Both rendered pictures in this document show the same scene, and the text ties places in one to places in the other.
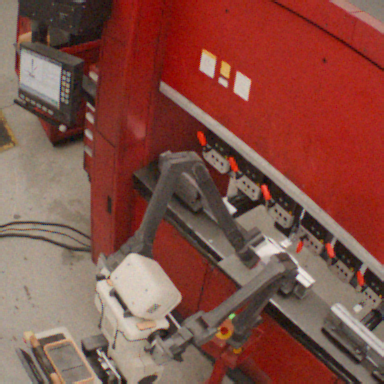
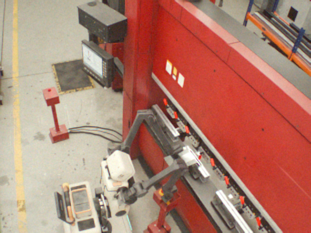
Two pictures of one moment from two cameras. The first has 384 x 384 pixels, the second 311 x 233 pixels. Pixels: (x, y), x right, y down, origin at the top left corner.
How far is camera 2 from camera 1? 0.55 m
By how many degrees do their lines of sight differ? 10
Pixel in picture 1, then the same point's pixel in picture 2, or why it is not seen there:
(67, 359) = (81, 198)
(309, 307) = (206, 188)
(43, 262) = (96, 147)
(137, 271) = (116, 158)
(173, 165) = (139, 115)
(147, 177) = not seen: hidden behind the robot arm
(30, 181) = (99, 107)
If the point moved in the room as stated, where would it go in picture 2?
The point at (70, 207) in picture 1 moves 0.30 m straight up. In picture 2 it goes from (118, 121) to (118, 107)
